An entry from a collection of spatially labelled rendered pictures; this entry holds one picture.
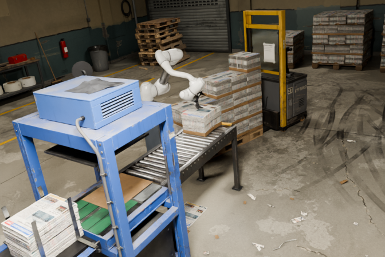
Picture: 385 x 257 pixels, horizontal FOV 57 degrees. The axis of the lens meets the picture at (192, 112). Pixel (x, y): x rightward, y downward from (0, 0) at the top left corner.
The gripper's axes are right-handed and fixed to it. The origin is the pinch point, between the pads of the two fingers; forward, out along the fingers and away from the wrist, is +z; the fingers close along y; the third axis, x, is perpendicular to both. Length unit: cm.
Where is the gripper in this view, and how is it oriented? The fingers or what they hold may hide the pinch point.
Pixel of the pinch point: (203, 101)
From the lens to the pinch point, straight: 389.9
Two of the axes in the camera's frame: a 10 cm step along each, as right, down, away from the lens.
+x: 8.3, 1.2, -5.4
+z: 5.3, 1.3, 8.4
